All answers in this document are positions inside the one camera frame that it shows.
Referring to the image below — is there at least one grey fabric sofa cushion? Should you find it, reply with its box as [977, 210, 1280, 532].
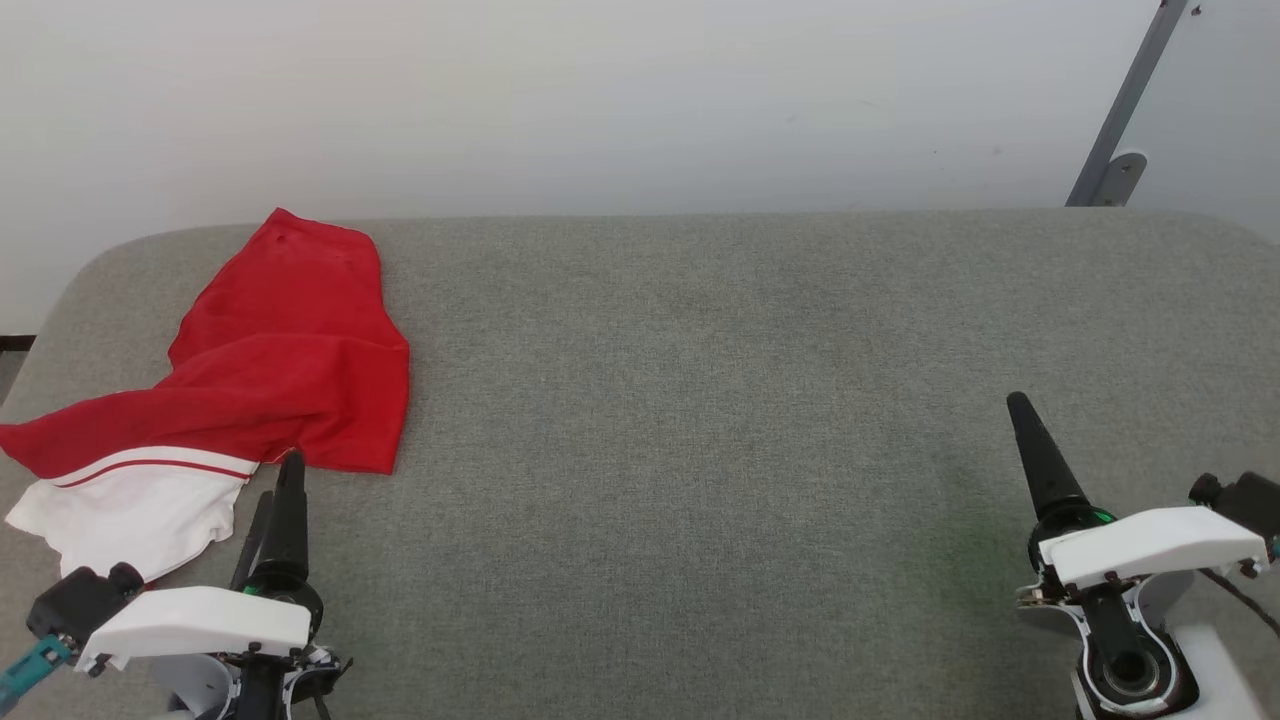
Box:
[0, 207, 1280, 720]

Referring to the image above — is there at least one grey metal wall bracket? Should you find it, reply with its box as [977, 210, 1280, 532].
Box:
[1065, 0, 1191, 208]

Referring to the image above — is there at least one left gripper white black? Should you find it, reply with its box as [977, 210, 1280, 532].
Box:
[75, 450, 325, 673]

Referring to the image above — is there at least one red and white shirt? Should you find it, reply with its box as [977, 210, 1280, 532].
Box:
[0, 207, 411, 584]

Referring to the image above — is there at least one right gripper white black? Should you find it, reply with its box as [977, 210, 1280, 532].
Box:
[1006, 391, 1271, 593]

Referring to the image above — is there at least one teal plug camera cable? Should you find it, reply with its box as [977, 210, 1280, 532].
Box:
[1198, 566, 1280, 639]
[0, 637, 73, 713]

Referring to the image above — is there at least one right teal plug camera cable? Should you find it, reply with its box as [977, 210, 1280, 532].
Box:
[1198, 566, 1280, 639]

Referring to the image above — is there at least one left teal plug camera cable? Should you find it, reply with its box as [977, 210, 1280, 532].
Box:
[0, 637, 73, 713]

